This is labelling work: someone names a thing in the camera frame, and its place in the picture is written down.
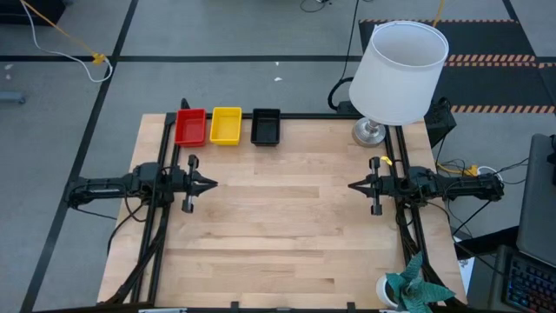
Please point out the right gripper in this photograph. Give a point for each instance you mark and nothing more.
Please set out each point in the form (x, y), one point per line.
(377, 187)

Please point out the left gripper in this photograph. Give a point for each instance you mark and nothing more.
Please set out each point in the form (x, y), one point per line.
(191, 184)

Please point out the red plastic basket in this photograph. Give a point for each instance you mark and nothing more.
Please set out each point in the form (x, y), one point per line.
(190, 128)

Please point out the yellow plastic basket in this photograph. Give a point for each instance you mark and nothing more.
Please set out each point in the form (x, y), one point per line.
(226, 126)

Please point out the black plastic basket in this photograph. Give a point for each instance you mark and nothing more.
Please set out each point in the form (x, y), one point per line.
(265, 126)
(265, 144)

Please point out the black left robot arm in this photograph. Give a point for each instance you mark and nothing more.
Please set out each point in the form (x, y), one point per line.
(100, 187)

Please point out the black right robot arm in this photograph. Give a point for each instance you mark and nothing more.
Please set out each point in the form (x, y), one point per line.
(469, 189)

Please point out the yellow tag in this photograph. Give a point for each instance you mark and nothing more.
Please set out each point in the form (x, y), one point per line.
(386, 161)

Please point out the black power strip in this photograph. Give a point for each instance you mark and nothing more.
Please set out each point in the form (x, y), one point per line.
(347, 108)

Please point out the black power supply box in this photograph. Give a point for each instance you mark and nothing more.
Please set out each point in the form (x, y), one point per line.
(441, 121)

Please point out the white plant pot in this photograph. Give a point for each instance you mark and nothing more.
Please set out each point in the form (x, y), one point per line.
(382, 293)

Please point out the yellow plug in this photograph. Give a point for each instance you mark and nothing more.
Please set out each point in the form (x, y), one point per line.
(471, 171)

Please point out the green potted plant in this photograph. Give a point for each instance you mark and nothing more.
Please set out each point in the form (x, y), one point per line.
(412, 291)

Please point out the table lamp with white shade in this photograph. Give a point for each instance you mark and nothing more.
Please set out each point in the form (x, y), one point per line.
(397, 74)

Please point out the grey laptop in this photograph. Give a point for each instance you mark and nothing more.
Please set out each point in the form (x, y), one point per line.
(538, 204)

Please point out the black mat with orange stripes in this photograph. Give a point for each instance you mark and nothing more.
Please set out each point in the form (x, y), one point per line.
(486, 41)

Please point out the backlit keyboard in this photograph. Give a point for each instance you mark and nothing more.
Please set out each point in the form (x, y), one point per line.
(530, 282)

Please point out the grey flat bar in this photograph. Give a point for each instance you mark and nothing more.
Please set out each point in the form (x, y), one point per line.
(11, 97)

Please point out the black cabinet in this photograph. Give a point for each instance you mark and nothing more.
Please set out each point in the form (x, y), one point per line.
(26, 11)

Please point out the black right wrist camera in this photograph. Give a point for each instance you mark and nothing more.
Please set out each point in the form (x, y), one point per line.
(393, 183)

